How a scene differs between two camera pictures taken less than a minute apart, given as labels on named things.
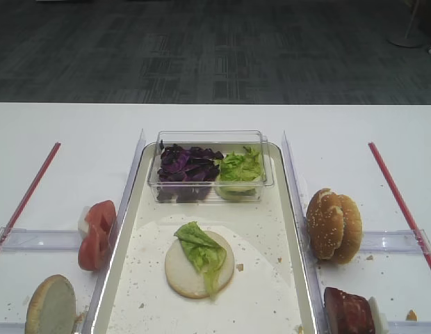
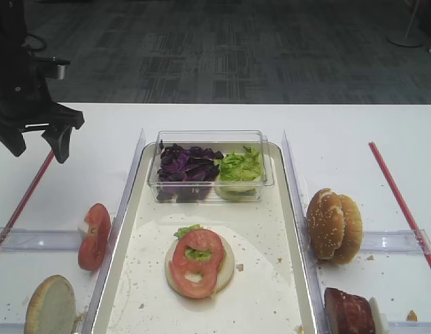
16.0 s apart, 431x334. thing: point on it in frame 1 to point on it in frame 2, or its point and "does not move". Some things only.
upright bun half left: [52, 309] does not move
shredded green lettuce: [240, 175] does not move
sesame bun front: [325, 224] does not move
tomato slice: [100, 218] to [195, 264]
